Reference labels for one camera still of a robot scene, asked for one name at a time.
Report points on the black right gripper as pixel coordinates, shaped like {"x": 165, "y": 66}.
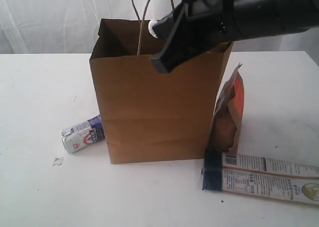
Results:
{"x": 197, "y": 27}

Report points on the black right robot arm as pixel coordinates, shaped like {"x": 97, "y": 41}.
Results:
{"x": 265, "y": 18}

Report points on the brown paper bag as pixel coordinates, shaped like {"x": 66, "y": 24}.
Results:
{"x": 147, "y": 115}

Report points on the white curtain backdrop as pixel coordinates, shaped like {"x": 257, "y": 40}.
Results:
{"x": 66, "y": 26}

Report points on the white long noodle package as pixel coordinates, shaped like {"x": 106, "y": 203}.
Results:
{"x": 261, "y": 177}

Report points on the blue white milk carton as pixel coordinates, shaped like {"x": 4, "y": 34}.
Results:
{"x": 83, "y": 134}

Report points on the brown pouch with orange label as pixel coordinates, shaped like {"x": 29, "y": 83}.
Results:
{"x": 228, "y": 114}

